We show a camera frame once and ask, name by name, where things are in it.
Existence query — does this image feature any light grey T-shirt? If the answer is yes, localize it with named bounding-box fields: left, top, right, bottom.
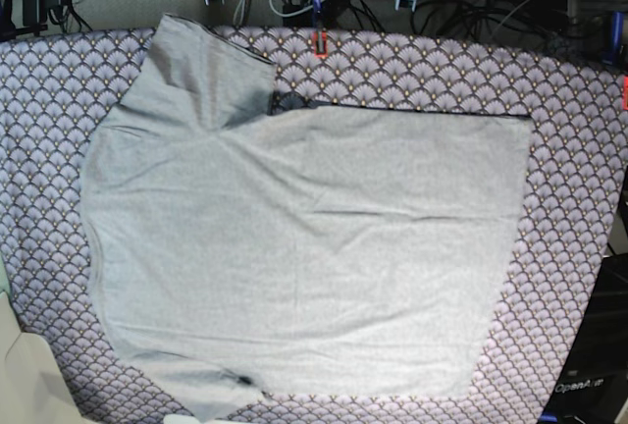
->
left=79, top=16, right=534, bottom=420

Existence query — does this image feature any red black centre clamp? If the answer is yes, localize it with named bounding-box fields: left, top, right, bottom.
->
left=312, top=0, right=328, bottom=57

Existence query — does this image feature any purple fan-pattern tablecloth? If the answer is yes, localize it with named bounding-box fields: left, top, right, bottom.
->
left=1, top=27, right=627, bottom=423

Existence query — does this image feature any red right edge clamp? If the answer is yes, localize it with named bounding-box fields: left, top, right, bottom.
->
left=622, top=76, right=628, bottom=111

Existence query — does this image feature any white plastic bin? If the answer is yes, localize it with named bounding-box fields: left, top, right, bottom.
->
left=1, top=292, right=84, bottom=423

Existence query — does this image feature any black OpenArm box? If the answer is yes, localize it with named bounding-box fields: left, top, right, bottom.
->
left=539, top=254, right=627, bottom=423

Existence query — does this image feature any blue right clamp handle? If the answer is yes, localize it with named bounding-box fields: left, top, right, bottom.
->
left=602, top=11, right=624, bottom=65

